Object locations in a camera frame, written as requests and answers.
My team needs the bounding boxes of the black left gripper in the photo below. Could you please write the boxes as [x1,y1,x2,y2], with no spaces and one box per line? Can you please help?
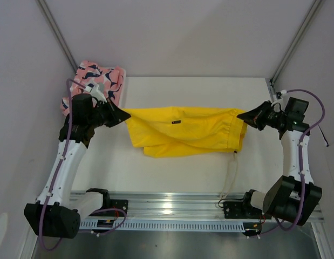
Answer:
[88,97,131,128]

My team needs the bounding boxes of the yellow shorts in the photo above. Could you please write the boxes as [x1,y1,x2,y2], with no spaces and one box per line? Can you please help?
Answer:
[120,106,248,197]

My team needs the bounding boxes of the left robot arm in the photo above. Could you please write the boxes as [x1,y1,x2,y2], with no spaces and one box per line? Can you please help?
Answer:
[24,93,131,238]

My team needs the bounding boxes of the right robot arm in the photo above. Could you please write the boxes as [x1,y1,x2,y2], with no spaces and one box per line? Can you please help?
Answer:
[237,97,322,227]

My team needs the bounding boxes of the pink patterned shorts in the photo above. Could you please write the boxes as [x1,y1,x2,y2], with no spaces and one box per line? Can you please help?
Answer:
[60,60,114,116]

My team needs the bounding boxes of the white tray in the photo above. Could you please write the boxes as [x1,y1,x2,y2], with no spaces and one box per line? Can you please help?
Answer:
[105,66,126,106]

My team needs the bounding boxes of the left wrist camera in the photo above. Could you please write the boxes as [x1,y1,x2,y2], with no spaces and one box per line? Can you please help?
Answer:
[84,83,107,102]

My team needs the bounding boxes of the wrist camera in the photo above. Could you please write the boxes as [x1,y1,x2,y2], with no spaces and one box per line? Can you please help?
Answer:
[84,83,107,102]
[272,90,288,105]

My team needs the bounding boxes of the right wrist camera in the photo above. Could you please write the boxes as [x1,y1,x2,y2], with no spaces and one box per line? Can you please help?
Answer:
[272,90,288,105]

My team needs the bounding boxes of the right side table rail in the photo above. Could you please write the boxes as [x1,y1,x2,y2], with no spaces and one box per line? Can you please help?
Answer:
[265,78,276,106]

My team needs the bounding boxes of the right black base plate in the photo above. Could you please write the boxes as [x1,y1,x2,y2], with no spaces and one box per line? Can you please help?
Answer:
[220,201,263,220]

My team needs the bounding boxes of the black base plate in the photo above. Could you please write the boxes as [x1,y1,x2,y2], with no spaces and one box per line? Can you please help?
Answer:
[106,199,129,217]
[220,201,263,220]

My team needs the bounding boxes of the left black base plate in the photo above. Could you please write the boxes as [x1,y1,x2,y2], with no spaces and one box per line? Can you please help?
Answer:
[106,199,129,217]

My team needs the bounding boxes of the aluminium mounting rail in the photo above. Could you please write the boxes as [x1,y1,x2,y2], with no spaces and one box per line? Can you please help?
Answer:
[69,192,324,220]

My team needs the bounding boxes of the slotted cable duct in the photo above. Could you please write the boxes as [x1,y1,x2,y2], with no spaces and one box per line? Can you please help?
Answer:
[80,219,245,233]

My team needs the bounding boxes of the right corner frame post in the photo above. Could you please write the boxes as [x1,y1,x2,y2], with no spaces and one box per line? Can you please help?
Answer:
[270,0,325,86]

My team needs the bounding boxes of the corner frame post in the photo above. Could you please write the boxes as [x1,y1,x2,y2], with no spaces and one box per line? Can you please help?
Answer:
[270,0,325,86]
[36,0,78,73]

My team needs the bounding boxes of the left corner frame post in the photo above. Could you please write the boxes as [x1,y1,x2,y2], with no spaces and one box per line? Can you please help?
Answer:
[36,0,78,73]

